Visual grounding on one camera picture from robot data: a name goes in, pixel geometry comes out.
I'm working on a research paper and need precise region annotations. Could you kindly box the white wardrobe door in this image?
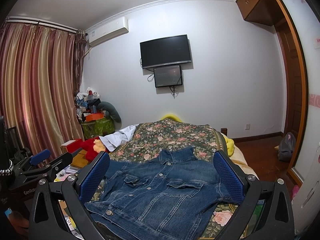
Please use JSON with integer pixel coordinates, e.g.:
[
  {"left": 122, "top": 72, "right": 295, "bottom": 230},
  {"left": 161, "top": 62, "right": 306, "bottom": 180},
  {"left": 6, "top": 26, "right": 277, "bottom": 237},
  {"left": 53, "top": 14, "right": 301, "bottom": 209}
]
[{"left": 281, "top": 0, "right": 319, "bottom": 235}]

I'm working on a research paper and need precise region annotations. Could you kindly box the wooden overhead cabinet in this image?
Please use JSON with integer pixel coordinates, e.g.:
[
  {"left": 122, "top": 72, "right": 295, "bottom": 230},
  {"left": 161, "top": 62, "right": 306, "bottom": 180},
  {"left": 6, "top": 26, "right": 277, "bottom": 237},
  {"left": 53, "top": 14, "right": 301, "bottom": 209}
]
[{"left": 236, "top": 0, "right": 284, "bottom": 26}]

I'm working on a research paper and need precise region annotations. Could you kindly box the beige mattress sheet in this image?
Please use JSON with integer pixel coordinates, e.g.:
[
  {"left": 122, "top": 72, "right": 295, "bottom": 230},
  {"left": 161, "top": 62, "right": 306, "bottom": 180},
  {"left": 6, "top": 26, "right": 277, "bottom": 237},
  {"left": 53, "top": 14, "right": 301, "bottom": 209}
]
[{"left": 230, "top": 146, "right": 258, "bottom": 179}]

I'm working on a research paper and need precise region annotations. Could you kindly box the white air conditioner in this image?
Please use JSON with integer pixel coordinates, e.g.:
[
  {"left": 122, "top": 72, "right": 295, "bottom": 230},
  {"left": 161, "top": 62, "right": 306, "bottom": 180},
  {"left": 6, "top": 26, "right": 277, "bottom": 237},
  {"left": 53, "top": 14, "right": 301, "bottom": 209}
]
[{"left": 88, "top": 17, "right": 129, "bottom": 47}]

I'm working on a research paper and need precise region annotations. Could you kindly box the small wall monitor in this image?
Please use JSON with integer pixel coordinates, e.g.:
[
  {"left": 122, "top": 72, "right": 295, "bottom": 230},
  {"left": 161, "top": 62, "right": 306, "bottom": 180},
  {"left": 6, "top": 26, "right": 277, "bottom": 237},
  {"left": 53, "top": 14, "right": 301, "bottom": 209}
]
[{"left": 153, "top": 65, "right": 183, "bottom": 88}]

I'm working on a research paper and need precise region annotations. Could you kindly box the black wall television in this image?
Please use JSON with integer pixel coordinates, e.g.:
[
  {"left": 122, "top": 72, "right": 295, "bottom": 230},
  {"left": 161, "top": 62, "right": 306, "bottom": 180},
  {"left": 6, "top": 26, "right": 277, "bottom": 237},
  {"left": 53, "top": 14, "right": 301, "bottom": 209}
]
[{"left": 140, "top": 35, "right": 191, "bottom": 68}]

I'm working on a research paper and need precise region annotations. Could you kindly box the yellow blanket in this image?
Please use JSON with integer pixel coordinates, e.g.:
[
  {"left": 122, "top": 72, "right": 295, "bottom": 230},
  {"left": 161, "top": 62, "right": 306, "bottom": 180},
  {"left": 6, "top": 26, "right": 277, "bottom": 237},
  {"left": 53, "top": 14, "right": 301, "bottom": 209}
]
[{"left": 161, "top": 114, "right": 235, "bottom": 157}]

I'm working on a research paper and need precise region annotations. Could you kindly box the blue denim jacket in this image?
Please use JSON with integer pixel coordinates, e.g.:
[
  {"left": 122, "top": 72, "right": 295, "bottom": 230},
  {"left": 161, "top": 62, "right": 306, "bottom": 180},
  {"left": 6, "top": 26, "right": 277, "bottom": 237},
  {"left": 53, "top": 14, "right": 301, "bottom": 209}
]
[{"left": 85, "top": 147, "right": 231, "bottom": 239}]

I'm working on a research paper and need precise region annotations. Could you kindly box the floral bed cover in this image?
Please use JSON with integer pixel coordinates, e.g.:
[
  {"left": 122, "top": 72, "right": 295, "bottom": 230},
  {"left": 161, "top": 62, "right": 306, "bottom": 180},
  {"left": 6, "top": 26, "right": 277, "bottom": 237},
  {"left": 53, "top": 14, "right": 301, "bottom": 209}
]
[{"left": 91, "top": 119, "right": 236, "bottom": 239}]

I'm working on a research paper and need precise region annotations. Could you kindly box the green storage box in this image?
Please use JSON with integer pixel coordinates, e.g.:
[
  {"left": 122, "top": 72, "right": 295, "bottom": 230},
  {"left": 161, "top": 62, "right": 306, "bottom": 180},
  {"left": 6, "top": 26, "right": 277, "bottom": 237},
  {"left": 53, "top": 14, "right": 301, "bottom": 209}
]
[{"left": 81, "top": 118, "right": 115, "bottom": 140}]

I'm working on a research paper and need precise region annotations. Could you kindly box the white shirt on bed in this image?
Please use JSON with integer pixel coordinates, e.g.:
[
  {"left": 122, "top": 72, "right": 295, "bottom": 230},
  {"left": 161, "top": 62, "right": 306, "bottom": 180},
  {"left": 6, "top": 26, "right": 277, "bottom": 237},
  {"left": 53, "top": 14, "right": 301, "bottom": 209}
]
[{"left": 99, "top": 125, "right": 138, "bottom": 152}]

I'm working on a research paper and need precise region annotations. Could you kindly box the red plush toy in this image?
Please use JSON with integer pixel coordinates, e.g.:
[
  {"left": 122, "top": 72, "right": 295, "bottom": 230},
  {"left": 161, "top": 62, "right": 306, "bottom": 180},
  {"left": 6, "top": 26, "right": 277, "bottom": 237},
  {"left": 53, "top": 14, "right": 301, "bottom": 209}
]
[{"left": 80, "top": 137, "right": 108, "bottom": 162}]

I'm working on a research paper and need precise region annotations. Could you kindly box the wooden door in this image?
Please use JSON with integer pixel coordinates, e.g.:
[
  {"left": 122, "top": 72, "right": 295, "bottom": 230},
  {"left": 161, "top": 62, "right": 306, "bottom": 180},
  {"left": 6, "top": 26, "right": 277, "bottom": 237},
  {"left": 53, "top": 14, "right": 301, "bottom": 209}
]
[{"left": 275, "top": 19, "right": 302, "bottom": 137}]

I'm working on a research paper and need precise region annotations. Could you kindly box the grey backpack on floor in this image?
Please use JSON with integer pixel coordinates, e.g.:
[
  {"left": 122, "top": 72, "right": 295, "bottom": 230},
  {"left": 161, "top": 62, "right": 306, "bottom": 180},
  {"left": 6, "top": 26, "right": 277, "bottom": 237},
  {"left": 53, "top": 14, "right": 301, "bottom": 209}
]
[{"left": 278, "top": 132, "right": 296, "bottom": 162}]

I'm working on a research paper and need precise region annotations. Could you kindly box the grey pillow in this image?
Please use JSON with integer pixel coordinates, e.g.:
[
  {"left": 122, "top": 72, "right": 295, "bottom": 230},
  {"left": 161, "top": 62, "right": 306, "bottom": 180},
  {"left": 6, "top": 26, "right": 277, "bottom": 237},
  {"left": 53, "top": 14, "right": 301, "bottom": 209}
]
[{"left": 97, "top": 101, "right": 121, "bottom": 130}]

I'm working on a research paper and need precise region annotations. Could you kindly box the striped red gold curtain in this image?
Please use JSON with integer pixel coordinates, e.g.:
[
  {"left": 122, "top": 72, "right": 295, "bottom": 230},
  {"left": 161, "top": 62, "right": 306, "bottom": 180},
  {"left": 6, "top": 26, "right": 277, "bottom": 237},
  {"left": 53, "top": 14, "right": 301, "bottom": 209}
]
[{"left": 1, "top": 23, "right": 85, "bottom": 158}]

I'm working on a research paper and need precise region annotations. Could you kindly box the pile of clutter clothes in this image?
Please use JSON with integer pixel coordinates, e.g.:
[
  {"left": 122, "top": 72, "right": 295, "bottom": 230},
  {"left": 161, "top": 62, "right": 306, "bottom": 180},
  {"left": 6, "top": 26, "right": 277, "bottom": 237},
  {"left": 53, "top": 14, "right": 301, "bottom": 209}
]
[{"left": 75, "top": 87, "right": 101, "bottom": 122}]

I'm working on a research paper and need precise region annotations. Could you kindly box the orange box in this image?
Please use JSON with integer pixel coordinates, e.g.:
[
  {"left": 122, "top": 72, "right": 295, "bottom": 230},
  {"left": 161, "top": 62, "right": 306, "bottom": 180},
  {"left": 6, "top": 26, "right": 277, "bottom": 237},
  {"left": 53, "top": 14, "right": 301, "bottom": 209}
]
[{"left": 86, "top": 113, "right": 105, "bottom": 122}]

